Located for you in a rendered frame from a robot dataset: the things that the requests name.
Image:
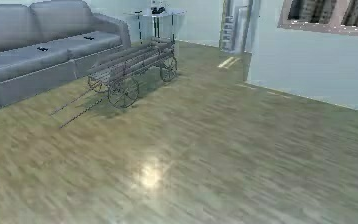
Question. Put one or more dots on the grey sofa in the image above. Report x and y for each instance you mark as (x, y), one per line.
(53, 43)

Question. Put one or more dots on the black remote control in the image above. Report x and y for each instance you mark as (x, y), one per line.
(42, 49)
(89, 38)

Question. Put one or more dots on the white side table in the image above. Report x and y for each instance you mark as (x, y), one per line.
(160, 15)

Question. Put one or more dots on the window with pale frame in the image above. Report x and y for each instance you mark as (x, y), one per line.
(323, 16)

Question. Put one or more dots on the small black object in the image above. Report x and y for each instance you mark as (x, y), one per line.
(158, 10)

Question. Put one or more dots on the brown wooden cart table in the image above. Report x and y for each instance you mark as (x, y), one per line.
(133, 63)

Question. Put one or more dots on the white room door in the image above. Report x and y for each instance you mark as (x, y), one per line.
(238, 28)

